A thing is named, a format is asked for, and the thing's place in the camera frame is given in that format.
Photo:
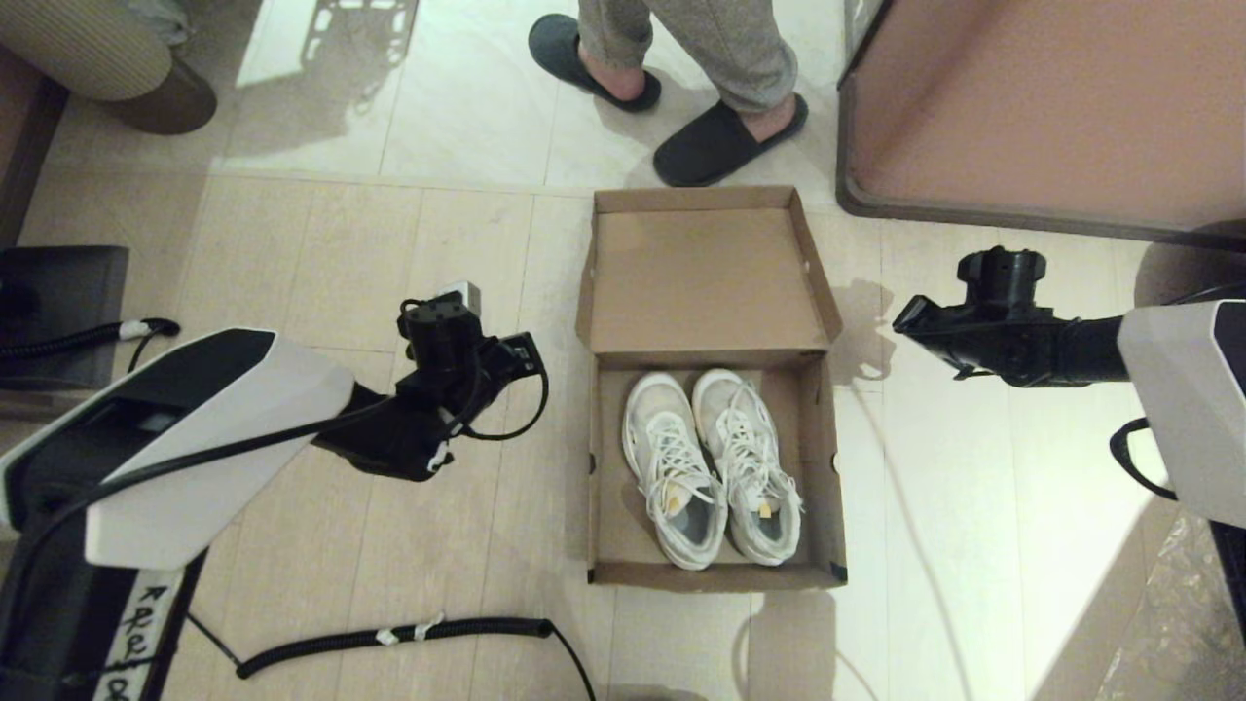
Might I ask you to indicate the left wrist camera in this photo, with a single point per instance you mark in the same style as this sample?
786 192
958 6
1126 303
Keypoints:
438 321

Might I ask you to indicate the black corrugated conduit, two tapes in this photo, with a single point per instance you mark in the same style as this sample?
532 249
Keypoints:
389 638

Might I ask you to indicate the white mesh sneaker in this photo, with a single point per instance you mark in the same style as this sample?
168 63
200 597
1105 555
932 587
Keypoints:
750 458
672 458

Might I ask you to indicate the pink cabinet with grey base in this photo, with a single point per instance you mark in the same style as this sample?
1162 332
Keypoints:
1051 97

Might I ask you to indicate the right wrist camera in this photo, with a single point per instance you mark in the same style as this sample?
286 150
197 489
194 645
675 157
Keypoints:
1003 277

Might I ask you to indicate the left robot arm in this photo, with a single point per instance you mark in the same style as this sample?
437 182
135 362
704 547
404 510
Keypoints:
214 438

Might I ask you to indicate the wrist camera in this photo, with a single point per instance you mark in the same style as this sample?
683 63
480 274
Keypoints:
438 321
1003 277

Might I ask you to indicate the dark grey floor mat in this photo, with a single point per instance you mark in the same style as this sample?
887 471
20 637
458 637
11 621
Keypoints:
58 292

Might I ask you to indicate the grey crumpled cloth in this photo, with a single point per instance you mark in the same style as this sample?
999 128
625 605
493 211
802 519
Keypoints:
161 19

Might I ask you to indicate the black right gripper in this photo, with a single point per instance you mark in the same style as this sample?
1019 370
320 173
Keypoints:
993 341

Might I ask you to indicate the dark brown wooden furniture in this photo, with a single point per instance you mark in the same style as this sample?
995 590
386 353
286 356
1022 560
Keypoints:
19 146

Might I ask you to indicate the dark grey slipper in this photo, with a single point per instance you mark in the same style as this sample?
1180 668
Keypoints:
560 49
706 151

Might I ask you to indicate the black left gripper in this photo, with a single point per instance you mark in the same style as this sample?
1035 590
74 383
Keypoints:
458 385

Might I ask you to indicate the beige ribbed round stool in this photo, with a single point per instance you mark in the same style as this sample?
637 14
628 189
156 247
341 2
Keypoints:
78 49

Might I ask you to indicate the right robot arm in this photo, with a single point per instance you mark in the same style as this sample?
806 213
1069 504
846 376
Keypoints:
1188 409

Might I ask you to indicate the brown cardboard shoe box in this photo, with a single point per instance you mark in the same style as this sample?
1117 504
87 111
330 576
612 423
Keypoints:
701 282

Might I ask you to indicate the black corrugated conduit, taped end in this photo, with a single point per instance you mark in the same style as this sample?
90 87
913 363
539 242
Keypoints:
68 339

